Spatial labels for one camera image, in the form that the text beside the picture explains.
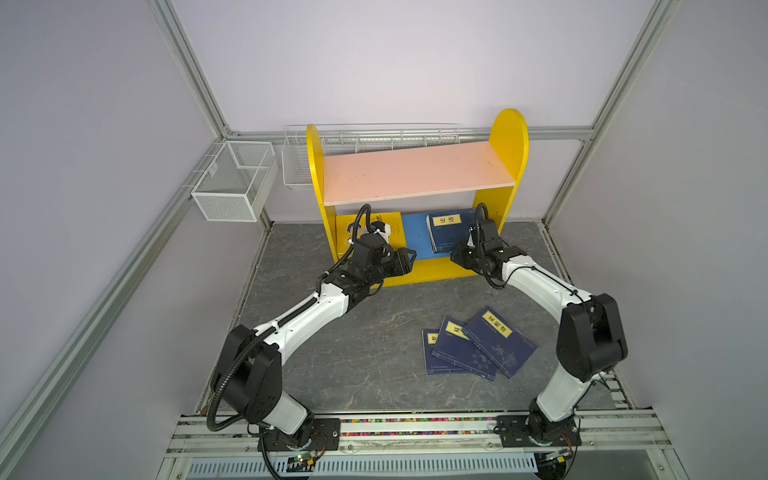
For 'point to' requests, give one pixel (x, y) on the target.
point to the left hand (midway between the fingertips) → (411, 258)
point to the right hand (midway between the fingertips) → (452, 253)
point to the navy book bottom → (455, 345)
